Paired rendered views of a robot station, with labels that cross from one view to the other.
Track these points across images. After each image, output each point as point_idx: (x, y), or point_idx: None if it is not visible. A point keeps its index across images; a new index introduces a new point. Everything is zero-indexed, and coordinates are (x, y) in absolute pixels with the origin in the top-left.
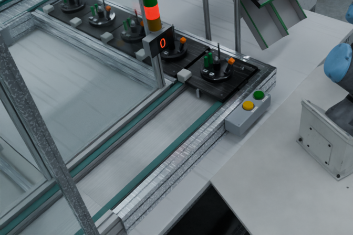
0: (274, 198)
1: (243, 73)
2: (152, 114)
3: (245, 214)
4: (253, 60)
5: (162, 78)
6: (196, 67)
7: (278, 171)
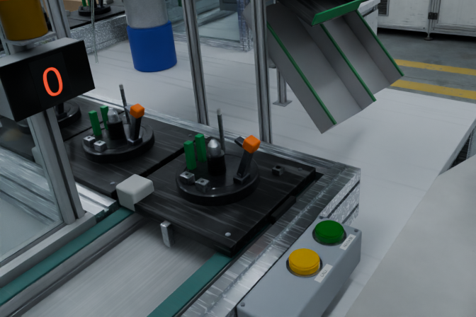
0: None
1: (282, 181)
2: (30, 296)
3: None
4: (302, 156)
5: (72, 197)
6: (168, 173)
7: None
